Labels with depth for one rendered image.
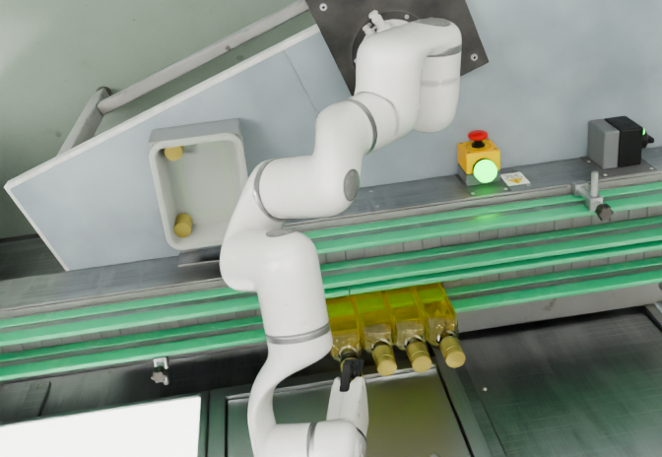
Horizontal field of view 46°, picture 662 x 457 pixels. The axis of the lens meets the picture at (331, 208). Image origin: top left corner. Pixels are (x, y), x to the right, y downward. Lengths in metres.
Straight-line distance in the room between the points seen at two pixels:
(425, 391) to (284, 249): 0.60
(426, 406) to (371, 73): 0.63
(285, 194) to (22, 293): 0.78
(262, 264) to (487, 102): 0.77
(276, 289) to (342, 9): 0.66
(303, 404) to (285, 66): 0.63
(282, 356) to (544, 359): 0.75
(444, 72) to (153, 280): 0.72
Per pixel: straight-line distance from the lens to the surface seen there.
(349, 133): 1.02
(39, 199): 1.65
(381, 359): 1.33
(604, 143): 1.64
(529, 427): 1.47
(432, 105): 1.22
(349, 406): 1.20
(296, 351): 1.00
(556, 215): 1.51
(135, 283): 1.59
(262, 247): 0.99
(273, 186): 1.05
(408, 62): 1.11
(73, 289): 1.63
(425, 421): 1.43
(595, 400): 1.54
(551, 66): 1.64
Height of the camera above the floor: 2.22
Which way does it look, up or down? 65 degrees down
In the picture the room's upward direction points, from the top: 165 degrees clockwise
